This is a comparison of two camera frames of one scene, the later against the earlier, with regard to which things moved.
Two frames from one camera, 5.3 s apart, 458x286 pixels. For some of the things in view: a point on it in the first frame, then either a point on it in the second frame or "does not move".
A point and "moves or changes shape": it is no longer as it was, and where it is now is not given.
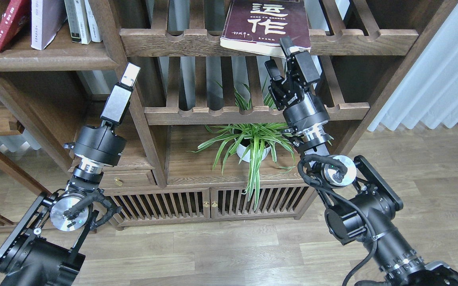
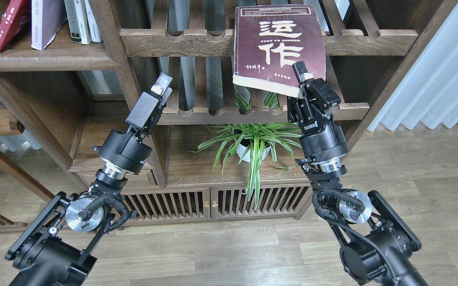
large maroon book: [257, 26] moves or changes shape
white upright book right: [96, 35] does not move
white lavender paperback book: [48, 16] does not move
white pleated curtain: [445, 86] does not move
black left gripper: [99, 144] -> [149, 107]
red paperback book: [16, 13] does not move
